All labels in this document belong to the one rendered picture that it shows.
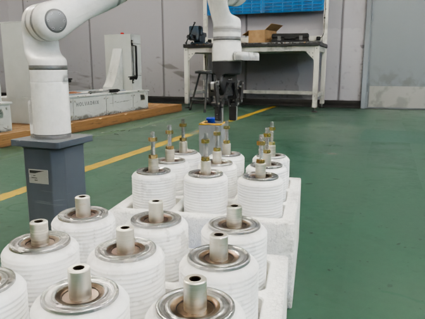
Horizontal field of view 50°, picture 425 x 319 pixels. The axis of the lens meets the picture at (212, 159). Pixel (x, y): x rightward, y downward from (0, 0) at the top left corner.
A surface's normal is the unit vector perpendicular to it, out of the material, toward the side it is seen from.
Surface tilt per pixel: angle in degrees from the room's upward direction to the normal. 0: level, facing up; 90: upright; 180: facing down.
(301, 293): 0
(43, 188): 89
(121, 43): 90
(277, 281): 0
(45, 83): 90
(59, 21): 93
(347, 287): 0
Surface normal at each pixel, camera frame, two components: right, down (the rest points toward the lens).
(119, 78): 0.94, 0.07
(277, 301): 0.00, -0.98
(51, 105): 0.36, 0.18
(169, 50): -0.35, 0.18
